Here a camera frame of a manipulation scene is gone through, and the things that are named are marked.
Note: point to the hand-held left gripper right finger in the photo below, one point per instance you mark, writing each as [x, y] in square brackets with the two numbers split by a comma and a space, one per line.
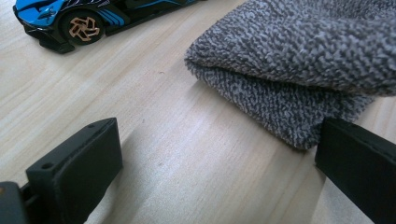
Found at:
[361, 168]

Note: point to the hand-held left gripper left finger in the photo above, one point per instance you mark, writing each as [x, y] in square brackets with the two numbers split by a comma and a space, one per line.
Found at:
[77, 174]

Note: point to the grey towel cloth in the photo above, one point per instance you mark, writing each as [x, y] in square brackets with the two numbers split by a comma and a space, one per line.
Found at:
[295, 56]

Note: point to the blue and black toy car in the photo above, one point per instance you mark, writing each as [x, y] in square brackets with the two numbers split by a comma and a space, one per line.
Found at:
[46, 15]

